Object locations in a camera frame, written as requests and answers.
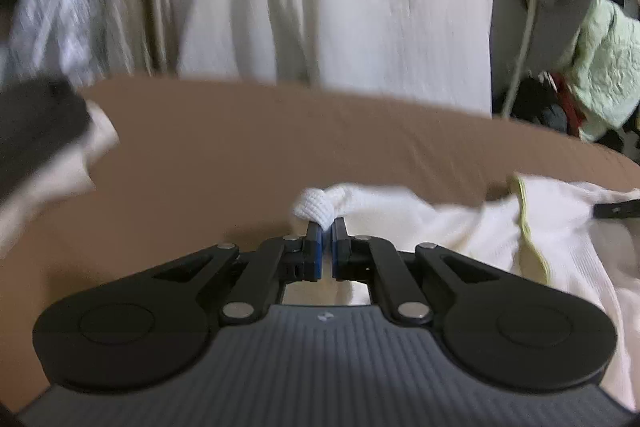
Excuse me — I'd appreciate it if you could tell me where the white baby garment green trim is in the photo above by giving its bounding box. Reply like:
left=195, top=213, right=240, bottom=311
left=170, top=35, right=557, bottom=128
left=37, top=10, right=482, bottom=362
left=291, top=174, right=639, bottom=410

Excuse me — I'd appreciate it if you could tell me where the mint green quilted blanket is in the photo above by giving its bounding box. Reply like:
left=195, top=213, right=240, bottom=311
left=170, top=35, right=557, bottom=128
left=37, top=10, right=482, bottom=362
left=568, top=0, right=639, bottom=142

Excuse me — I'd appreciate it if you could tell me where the dark folded garment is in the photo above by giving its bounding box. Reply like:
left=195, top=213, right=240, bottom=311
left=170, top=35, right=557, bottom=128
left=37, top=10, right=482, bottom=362
left=1, top=77, right=90, bottom=200

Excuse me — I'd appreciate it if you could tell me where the white hanging curtain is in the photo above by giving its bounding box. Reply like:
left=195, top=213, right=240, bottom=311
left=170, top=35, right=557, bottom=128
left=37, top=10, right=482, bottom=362
left=178, top=0, right=492, bottom=115

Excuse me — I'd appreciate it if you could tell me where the white cable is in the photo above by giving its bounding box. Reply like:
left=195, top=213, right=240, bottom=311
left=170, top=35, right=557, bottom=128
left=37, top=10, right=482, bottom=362
left=501, top=0, right=549, bottom=118

